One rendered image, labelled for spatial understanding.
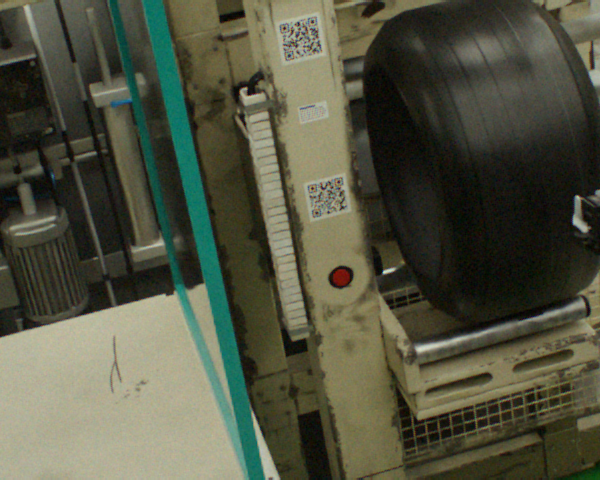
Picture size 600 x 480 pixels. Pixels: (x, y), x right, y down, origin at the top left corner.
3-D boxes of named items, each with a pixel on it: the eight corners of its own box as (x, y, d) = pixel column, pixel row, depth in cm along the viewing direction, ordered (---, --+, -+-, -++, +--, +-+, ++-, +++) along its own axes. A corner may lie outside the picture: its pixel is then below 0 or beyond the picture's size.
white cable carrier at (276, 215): (291, 341, 243) (244, 98, 221) (285, 328, 247) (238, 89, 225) (315, 335, 243) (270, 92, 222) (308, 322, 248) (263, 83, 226)
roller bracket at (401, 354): (408, 398, 239) (401, 352, 234) (346, 297, 274) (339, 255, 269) (425, 393, 239) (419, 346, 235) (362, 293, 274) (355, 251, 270)
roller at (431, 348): (410, 370, 243) (412, 362, 239) (402, 348, 245) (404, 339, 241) (588, 320, 248) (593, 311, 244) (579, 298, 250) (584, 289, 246)
